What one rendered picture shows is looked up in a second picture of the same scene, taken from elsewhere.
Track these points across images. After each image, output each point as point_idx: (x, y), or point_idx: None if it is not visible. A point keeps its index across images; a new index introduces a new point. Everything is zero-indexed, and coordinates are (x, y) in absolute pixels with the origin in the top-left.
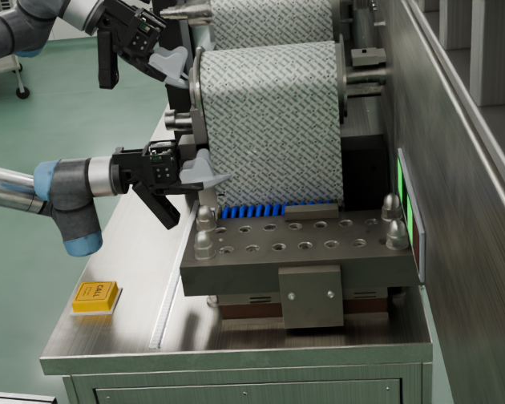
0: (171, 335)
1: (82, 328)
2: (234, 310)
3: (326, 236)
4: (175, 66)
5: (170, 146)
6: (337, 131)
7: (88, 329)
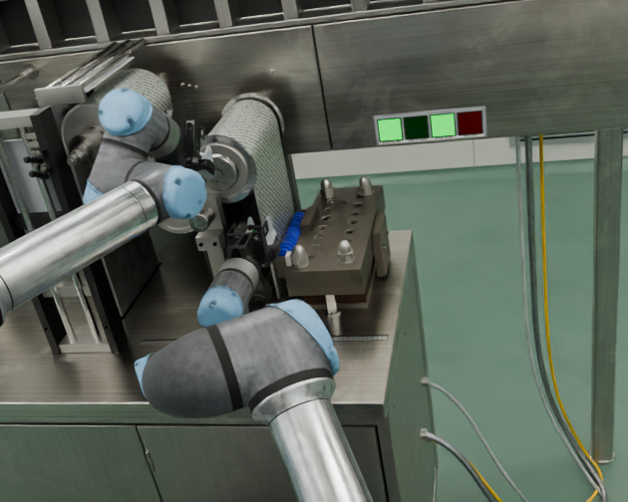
0: (372, 331)
1: (345, 383)
2: (366, 290)
3: (344, 215)
4: (210, 158)
5: (245, 223)
6: (283, 158)
7: (349, 378)
